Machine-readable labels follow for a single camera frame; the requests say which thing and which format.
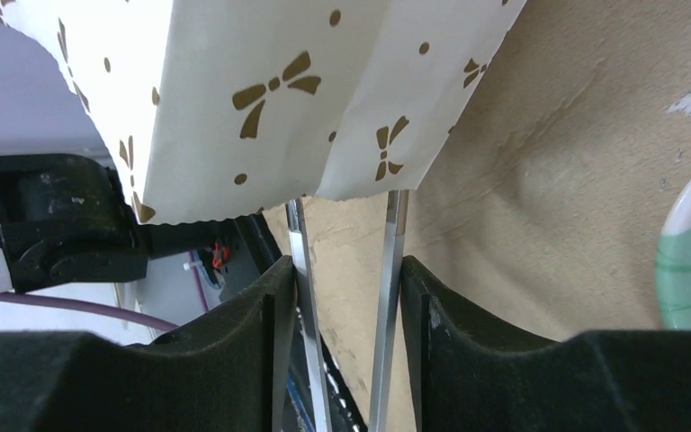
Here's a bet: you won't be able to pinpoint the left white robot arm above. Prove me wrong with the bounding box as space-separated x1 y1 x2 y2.
0 154 148 293

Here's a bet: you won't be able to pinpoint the white patterned paper bag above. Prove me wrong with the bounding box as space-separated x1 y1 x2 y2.
0 0 524 225

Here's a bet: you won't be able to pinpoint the metal tongs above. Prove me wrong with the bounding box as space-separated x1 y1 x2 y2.
285 190 409 431

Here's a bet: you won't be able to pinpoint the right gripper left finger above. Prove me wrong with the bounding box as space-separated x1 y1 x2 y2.
0 256 296 431

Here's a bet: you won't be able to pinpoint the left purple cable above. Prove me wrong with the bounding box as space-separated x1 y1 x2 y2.
0 253 211 333

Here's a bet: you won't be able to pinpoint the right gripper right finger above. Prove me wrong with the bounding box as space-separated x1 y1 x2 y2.
400 256 691 431

